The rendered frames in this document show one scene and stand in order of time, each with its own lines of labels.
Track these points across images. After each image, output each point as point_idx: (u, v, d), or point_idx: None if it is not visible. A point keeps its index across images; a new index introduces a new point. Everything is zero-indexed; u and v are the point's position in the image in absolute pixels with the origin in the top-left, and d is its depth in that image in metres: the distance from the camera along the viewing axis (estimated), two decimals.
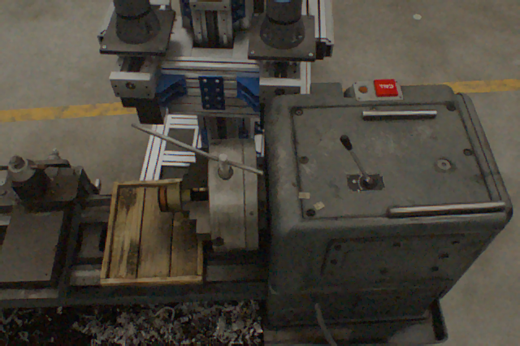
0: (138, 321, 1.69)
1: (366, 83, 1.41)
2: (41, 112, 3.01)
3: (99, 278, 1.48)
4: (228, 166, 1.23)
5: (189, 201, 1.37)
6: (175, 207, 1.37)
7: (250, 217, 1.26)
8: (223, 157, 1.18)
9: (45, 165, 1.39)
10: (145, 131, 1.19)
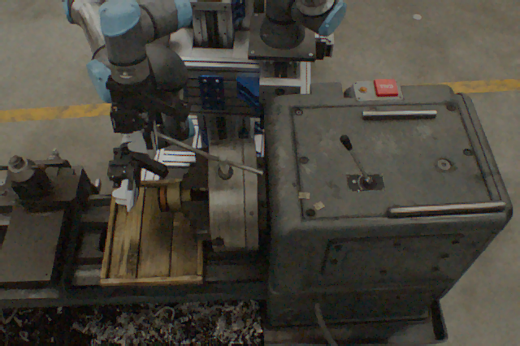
0: (138, 321, 1.69)
1: (366, 83, 1.41)
2: (41, 112, 3.01)
3: (99, 278, 1.48)
4: (228, 166, 1.23)
5: (189, 201, 1.37)
6: (175, 207, 1.37)
7: (250, 217, 1.26)
8: (223, 157, 1.18)
9: (45, 165, 1.39)
10: None
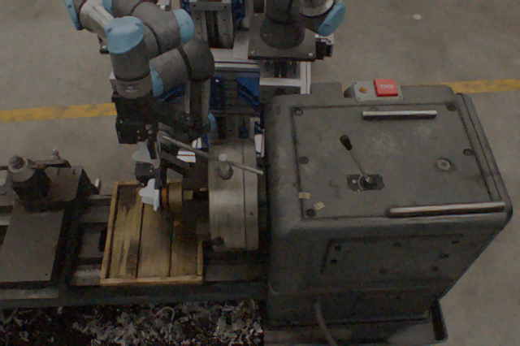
0: (138, 321, 1.69)
1: (366, 83, 1.41)
2: (41, 112, 3.01)
3: (99, 278, 1.48)
4: (228, 166, 1.23)
5: (191, 201, 1.37)
6: (177, 206, 1.37)
7: (250, 217, 1.26)
8: (223, 157, 1.18)
9: (45, 165, 1.39)
10: None
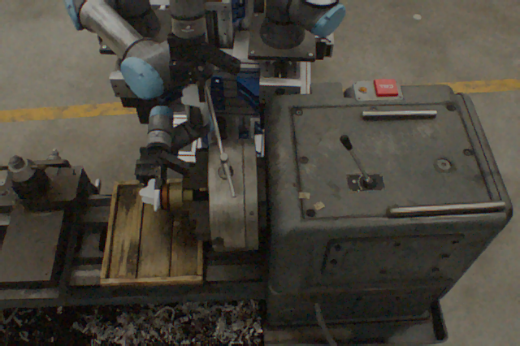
0: (138, 321, 1.69)
1: (366, 83, 1.41)
2: (41, 112, 3.01)
3: (99, 278, 1.48)
4: None
5: (191, 201, 1.37)
6: (177, 206, 1.37)
7: (250, 217, 1.26)
8: (223, 156, 1.18)
9: (45, 165, 1.39)
10: None
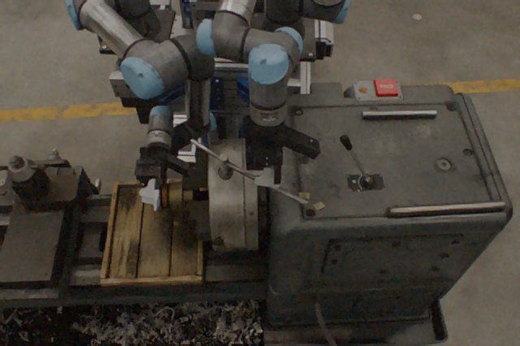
0: (138, 321, 1.69)
1: (366, 83, 1.41)
2: (41, 112, 3.01)
3: (99, 278, 1.48)
4: (221, 164, 1.23)
5: (191, 201, 1.37)
6: (177, 205, 1.37)
7: (250, 217, 1.26)
8: (223, 157, 1.18)
9: (45, 165, 1.39)
10: (294, 194, 1.12)
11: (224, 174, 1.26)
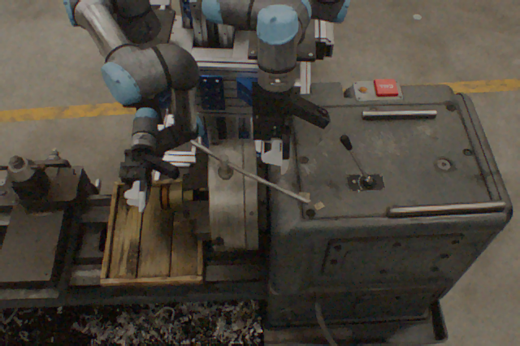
0: (138, 321, 1.69)
1: (366, 83, 1.41)
2: (41, 112, 3.01)
3: (99, 278, 1.48)
4: (221, 164, 1.23)
5: (191, 201, 1.37)
6: (177, 205, 1.37)
7: (250, 217, 1.26)
8: (224, 157, 1.18)
9: (45, 165, 1.39)
10: (296, 193, 1.13)
11: (224, 174, 1.26)
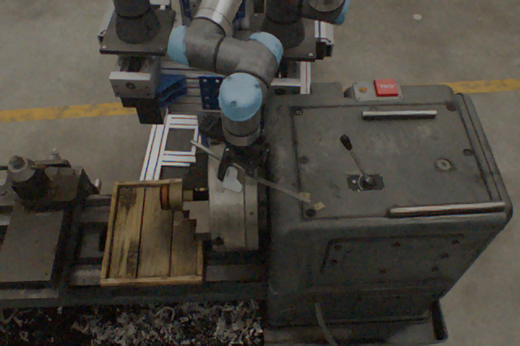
0: (138, 321, 1.69)
1: (366, 83, 1.41)
2: (41, 112, 3.01)
3: (99, 278, 1.48)
4: None
5: (191, 201, 1.37)
6: (177, 205, 1.37)
7: (250, 217, 1.26)
8: None
9: (45, 165, 1.39)
10: (296, 193, 1.13)
11: None
